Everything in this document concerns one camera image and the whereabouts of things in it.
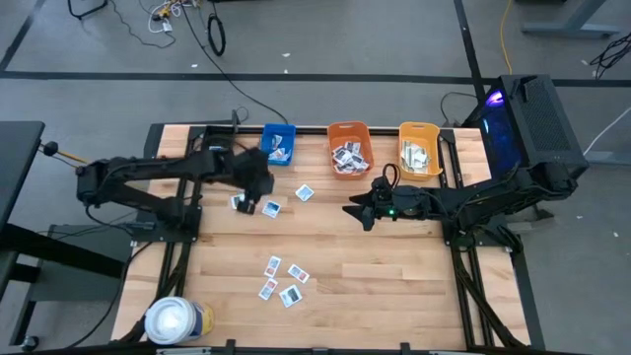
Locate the black mesh basket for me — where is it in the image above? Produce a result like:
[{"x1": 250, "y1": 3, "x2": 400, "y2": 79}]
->
[{"x1": 199, "y1": 125, "x2": 238, "y2": 149}]

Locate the grey desk foot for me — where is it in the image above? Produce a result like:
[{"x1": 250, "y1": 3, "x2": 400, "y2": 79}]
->
[{"x1": 584, "y1": 150, "x2": 631, "y2": 167}]

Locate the coiled black cable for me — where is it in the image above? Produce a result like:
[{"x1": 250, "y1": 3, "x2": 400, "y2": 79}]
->
[{"x1": 206, "y1": 12, "x2": 228, "y2": 58}]

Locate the white floor cable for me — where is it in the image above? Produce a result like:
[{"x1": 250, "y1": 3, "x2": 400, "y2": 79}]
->
[{"x1": 583, "y1": 106, "x2": 631, "y2": 155}]

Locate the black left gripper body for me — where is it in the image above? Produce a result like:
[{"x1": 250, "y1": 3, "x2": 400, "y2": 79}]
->
[{"x1": 231, "y1": 147, "x2": 275, "y2": 216}]

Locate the blue plastic bin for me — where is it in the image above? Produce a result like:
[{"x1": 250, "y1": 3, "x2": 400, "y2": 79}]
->
[{"x1": 259, "y1": 122, "x2": 297, "y2": 167}]

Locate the white canister with yellow label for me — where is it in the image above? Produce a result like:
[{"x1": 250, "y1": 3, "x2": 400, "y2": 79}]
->
[{"x1": 144, "y1": 296, "x2": 215, "y2": 345}]

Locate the white cable bundle with plug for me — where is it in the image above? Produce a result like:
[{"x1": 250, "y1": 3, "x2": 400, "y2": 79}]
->
[{"x1": 146, "y1": 0, "x2": 183, "y2": 35}]

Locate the black computer tower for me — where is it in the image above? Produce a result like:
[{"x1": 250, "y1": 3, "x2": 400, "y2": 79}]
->
[{"x1": 462, "y1": 73, "x2": 591, "y2": 178}]

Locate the yellow plastic bin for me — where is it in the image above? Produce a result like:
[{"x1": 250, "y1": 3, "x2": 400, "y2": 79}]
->
[{"x1": 397, "y1": 121, "x2": 444, "y2": 182}]

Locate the grey desk leg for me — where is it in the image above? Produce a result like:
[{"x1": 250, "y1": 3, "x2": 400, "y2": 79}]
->
[{"x1": 521, "y1": 0, "x2": 622, "y2": 39}]

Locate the tangled black cable bundle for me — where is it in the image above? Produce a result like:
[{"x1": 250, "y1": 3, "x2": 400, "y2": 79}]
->
[{"x1": 589, "y1": 32, "x2": 631, "y2": 80}]

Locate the black desk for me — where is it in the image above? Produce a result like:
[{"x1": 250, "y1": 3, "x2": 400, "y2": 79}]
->
[{"x1": 0, "y1": 120, "x2": 133, "y2": 346}]

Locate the thin black floor cable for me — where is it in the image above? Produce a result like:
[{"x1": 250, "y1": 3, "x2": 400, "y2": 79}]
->
[{"x1": 107, "y1": 0, "x2": 177, "y2": 49}]

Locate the orange cable with black knob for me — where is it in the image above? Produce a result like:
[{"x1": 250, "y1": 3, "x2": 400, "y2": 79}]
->
[{"x1": 41, "y1": 141, "x2": 88, "y2": 164}]

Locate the black computer cable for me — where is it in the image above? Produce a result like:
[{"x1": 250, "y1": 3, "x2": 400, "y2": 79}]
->
[{"x1": 438, "y1": 91, "x2": 479, "y2": 127}]

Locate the orange plastic bin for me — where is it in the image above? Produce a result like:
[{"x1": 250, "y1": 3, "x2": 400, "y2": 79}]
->
[{"x1": 326, "y1": 120, "x2": 375, "y2": 180}]

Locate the black floor stand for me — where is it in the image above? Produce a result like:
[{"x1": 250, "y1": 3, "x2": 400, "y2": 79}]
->
[{"x1": 67, "y1": 0, "x2": 109, "y2": 21}]

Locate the yellow floor cable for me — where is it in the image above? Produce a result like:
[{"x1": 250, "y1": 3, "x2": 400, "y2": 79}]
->
[{"x1": 500, "y1": 0, "x2": 515, "y2": 75}]

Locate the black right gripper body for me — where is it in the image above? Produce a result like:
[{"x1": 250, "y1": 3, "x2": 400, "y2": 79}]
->
[{"x1": 362, "y1": 189, "x2": 426, "y2": 232}]

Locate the long black floor cable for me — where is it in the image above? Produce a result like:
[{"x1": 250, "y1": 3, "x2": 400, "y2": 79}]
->
[{"x1": 179, "y1": 0, "x2": 291, "y2": 125}]

